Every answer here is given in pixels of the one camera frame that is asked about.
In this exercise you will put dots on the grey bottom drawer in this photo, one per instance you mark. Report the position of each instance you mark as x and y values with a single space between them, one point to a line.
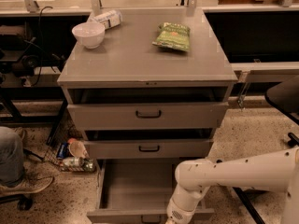
134 191

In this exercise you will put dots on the grey drawer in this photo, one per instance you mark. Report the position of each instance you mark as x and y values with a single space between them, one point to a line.
134 191
147 116
147 149

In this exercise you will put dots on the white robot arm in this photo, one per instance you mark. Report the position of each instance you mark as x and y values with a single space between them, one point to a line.
276 171

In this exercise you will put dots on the grey metal drawer cabinet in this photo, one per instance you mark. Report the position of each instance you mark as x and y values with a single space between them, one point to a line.
128 69

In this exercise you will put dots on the grey middle drawer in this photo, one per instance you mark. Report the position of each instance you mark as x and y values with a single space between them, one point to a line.
147 149

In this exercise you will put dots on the grey top drawer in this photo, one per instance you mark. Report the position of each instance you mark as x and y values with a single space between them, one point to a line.
147 116

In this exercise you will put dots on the green chip bag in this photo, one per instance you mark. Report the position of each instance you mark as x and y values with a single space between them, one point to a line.
173 36

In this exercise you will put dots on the clear plastic cup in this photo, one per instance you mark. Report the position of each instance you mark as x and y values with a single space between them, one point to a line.
77 148

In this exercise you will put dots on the green glass bottle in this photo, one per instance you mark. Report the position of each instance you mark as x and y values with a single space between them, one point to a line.
78 164

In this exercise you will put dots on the white ceramic bowl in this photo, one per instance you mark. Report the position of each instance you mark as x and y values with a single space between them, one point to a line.
89 34

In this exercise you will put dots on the white plastic bottle lying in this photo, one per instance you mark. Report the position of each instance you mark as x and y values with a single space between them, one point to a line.
109 19

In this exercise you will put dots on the blue soda can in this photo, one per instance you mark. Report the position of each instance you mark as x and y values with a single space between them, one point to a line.
63 151

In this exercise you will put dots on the black machine on left shelf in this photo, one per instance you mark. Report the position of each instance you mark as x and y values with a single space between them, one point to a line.
21 56

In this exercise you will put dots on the tan sneaker shoe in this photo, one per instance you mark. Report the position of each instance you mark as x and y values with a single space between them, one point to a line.
27 186

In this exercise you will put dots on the person leg in jeans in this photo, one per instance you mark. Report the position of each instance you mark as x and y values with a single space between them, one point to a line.
11 158

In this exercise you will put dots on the black office chair caster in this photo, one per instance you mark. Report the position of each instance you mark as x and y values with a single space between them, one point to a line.
24 202

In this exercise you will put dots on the black wire basket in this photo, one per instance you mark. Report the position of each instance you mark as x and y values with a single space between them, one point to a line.
66 129

